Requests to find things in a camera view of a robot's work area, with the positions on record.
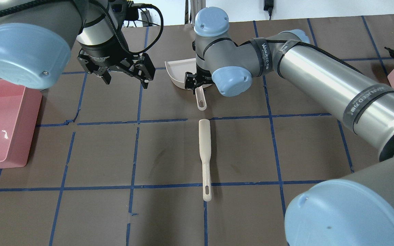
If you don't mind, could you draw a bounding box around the beige hand brush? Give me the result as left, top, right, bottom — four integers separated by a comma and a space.
198, 119, 212, 202

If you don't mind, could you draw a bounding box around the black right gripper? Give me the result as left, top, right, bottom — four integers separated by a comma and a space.
184, 67, 214, 91

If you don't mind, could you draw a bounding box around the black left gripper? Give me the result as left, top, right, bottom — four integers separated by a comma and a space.
77, 41, 155, 89

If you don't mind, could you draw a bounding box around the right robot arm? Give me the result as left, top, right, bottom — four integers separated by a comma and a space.
185, 7, 394, 246

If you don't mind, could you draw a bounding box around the pink plastic bin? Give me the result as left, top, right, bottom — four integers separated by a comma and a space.
0, 80, 42, 168

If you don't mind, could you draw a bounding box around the beige plastic dustpan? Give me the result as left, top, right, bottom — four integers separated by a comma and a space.
165, 58, 212, 111

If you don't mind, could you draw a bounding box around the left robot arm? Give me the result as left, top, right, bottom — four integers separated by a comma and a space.
0, 0, 156, 90

